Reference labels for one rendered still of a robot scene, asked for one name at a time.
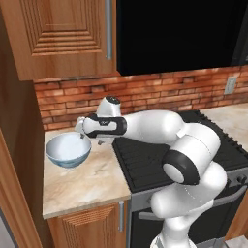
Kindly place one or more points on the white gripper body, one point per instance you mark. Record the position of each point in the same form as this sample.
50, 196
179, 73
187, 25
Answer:
79, 125

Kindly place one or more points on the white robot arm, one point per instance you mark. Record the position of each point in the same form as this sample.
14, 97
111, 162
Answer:
155, 126

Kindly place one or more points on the white and blue bowl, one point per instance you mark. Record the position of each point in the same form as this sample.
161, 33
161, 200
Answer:
68, 151

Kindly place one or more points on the tall wooden cupboard side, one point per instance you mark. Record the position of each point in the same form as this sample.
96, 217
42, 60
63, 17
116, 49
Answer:
19, 145

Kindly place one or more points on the black hob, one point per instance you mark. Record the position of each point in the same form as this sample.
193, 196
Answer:
142, 161

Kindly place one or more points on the wooden base cupboard door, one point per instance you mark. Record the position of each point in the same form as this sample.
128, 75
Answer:
90, 227

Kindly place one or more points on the black oven door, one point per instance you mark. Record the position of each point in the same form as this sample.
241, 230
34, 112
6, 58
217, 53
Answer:
142, 231

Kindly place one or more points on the black microwave oven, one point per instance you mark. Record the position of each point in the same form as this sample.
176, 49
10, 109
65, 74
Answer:
180, 35

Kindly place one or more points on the black oven knob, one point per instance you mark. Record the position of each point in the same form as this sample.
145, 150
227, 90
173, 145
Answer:
241, 179

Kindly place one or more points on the wooden base cupboard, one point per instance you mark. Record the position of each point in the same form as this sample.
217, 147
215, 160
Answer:
239, 216

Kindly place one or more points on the wooden wall cupboard door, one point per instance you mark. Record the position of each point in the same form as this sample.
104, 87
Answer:
58, 38

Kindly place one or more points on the grey wall socket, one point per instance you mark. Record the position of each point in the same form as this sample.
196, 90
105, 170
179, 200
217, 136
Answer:
230, 85

